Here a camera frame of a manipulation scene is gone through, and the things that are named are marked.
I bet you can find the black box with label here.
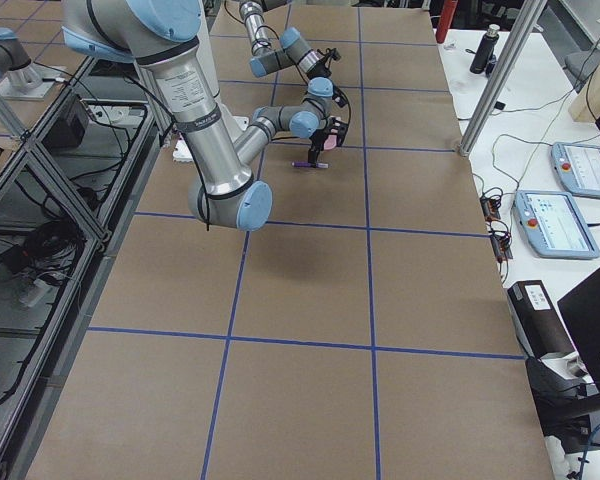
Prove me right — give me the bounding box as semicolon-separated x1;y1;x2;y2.
507;280;575;360

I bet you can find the aluminium frame post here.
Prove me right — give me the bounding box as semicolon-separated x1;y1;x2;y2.
457;0;547;157

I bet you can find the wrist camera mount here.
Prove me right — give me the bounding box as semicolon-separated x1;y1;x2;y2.
332;85;351;122
324;48;341;63

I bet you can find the near blue teach pendant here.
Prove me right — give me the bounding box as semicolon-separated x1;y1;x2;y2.
513;190;600;260

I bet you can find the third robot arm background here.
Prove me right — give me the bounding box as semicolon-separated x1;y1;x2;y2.
0;27;55;101

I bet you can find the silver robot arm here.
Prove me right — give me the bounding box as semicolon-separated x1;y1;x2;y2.
63;0;349;231
238;1;341;79

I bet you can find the purple marker pen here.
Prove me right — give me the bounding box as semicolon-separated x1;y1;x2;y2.
291;162;329;169

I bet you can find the red cylinder bottle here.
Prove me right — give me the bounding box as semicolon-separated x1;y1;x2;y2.
435;0;458;44

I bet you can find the black water bottle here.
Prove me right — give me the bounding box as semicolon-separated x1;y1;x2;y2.
469;24;500;74

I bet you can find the black monitor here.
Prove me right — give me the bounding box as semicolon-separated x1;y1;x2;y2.
557;99;600;386

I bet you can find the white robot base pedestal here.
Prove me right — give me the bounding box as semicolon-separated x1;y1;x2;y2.
196;1;249;141

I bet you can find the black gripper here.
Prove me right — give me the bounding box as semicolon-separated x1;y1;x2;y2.
307;117;348;169
309;50;332;78

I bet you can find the blue teach pendant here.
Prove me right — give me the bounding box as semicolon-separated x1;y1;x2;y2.
551;142;600;199
513;190;600;260

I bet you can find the far blue teach pendant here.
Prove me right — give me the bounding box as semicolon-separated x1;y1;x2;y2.
551;142;600;199

